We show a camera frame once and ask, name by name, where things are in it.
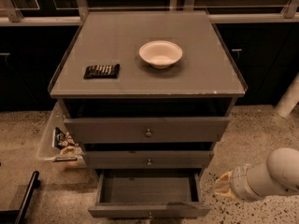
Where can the grey drawer cabinet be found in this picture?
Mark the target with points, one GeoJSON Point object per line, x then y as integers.
{"type": "Point", "coordinates": [205, 82]}

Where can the clear plastic storage bin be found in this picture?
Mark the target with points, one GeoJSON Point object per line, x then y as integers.
{"type": "Point", "coordinates": [46, 152]}

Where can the black snack packet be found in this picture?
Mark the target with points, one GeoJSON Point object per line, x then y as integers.
{"type": "Point", "coordinates": [102, 71]}

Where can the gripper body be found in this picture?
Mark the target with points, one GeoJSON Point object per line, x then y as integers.
{"type": "Point", "coordinates": [239, 181]}

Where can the grey drawer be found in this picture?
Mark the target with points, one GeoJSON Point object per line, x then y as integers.
{"type": "Point", "coordinates": [147, 155]}
{"type": "Point", "coordinates": [149, 193]}
{"type": "Point", "coordinates": [147, 130]}

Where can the grey middle drawer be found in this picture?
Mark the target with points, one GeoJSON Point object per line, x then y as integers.
{"type": "Point", "coordinates": [147, 155]}

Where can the white cylindrical post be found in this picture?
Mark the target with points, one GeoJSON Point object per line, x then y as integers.
{"type": "Point", "coordinates": [289, 99]}

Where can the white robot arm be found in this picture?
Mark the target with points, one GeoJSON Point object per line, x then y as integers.
{"type": "Point", "coordinates": [277, 175]}

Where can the metal frame rail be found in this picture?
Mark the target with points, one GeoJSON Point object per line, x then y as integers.
{"type": "Point", "coordinates": [48, 12]}

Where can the white paper bowl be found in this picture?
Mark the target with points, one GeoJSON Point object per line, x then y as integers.
{"type": "Point", "coordinates": [160, 54]}

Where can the grey bottom drawer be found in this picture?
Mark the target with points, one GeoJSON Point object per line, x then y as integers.
{"type": "Point", "coordinates": [149, 193]}

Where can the snack bag in bin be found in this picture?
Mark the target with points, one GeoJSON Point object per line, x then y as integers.
{"type": "Point", "coordinates": [64, 142]}

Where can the black bar stand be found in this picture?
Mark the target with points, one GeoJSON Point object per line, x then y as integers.
{"type": "Point", "coordinates": [17, 216]}

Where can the grey top drawer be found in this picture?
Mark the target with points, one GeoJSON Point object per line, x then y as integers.
{"type": "Point", "coordinates": [147, 130]}

